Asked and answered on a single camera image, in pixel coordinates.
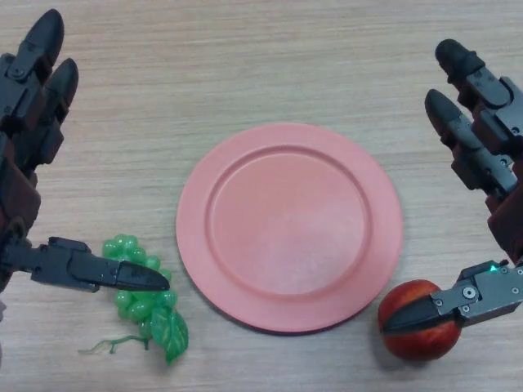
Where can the green plastic grape bunch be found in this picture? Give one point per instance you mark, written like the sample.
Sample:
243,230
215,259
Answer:
171,330

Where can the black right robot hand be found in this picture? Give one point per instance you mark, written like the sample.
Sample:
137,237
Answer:
502,122

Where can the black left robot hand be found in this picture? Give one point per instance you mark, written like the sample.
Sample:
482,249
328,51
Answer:
24,122

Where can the red apple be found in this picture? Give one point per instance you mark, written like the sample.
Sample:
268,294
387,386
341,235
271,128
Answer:
417,347

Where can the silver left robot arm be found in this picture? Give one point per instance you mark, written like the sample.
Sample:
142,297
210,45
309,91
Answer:
1,310

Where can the pink round plate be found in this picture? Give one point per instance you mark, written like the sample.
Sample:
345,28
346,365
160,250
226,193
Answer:
286,228

